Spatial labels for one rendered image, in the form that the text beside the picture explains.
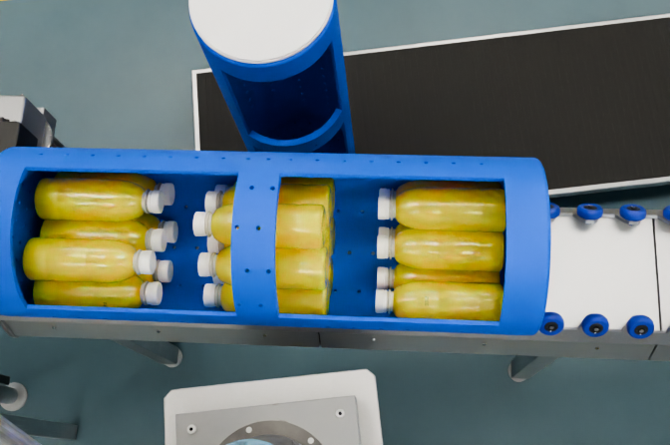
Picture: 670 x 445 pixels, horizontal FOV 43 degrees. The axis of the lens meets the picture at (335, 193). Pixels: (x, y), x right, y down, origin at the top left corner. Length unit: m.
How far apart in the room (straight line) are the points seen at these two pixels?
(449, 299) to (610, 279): 0.35
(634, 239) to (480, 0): 1.41
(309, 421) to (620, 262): 0.67
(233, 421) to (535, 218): 0.52
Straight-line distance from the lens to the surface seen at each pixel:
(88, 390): 2.60
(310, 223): 1.30
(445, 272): 1.44
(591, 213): 1.56
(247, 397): 1.31
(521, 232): 1.26
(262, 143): 1.98
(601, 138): 2.54
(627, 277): 1.60
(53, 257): 1.44
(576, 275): 1.58
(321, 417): 1.23
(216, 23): 1.65
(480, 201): 1.37
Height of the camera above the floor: 2.44
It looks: 71 degrees down
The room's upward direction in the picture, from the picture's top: 12 degrees counter-clockwise
